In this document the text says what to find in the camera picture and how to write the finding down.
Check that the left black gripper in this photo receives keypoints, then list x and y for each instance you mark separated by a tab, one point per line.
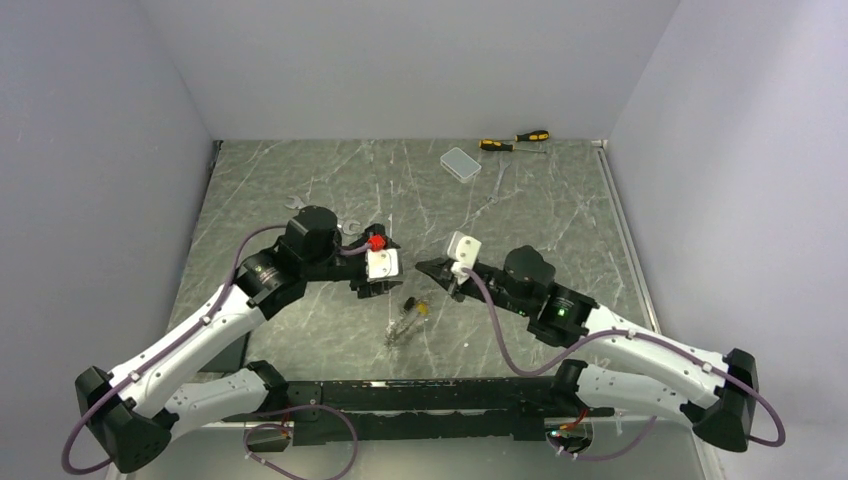
366	287

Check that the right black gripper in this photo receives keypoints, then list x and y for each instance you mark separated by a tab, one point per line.
439	269

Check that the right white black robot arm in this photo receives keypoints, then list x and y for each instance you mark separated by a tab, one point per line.
611	363

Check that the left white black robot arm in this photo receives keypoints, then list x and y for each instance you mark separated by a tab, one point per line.
137	408

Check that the small silver wrench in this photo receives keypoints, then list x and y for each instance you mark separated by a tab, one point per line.
503	165

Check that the white plastic box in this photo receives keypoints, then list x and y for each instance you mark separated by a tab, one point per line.
460	165

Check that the yellow black screwdriver front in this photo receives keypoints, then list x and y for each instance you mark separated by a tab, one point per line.
499	146

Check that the yellow black screwdriver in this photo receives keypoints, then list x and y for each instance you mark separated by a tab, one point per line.
499	146
533	136

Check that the yellow black screwdriver rear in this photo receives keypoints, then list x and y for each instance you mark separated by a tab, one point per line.
533	136

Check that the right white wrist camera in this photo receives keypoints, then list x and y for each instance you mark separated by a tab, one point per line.
463	251

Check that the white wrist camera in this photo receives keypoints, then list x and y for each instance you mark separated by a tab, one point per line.
463	251
382	259

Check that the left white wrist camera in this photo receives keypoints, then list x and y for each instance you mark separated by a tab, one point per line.
382	259

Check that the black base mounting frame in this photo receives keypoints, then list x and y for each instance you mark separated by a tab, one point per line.
520	408

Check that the aluminium rail frame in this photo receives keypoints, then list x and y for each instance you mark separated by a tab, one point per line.
625	445

